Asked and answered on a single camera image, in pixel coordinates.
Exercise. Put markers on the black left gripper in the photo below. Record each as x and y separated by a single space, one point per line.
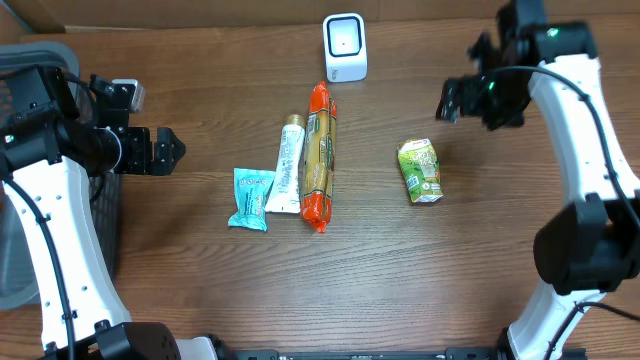
151 150

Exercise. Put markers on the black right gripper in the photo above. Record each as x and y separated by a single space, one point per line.
460 97

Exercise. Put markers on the green tea packet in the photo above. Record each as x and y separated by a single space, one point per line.
420 168

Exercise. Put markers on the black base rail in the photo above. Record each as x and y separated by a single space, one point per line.
456 353

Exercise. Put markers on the white barcode scanner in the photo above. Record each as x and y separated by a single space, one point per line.
345 47

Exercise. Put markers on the white tube with gold cap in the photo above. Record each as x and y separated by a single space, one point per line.
284 195

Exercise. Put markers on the orange spaghetti packet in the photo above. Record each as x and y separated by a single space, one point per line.
319 159

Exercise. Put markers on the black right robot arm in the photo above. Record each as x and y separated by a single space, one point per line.
592 245

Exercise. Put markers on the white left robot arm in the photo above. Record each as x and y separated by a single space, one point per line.
48 158

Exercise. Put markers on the teal snack packet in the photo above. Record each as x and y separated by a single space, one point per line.
251 187

